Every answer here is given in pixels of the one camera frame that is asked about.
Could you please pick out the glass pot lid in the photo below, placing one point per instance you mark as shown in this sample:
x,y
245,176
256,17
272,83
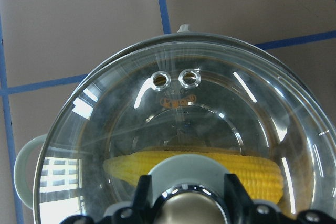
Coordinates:
x,y
183,129

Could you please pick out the pale green cooking pot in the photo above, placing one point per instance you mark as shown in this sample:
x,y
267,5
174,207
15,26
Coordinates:
x,y
23,171

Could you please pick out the yellow corn cob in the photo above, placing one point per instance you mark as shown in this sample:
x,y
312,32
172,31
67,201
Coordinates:
x,y
261,177

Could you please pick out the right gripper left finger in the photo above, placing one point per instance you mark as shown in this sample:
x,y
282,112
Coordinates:
x,y
139,211

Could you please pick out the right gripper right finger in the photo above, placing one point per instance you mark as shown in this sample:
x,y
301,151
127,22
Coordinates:
x,y
240,208

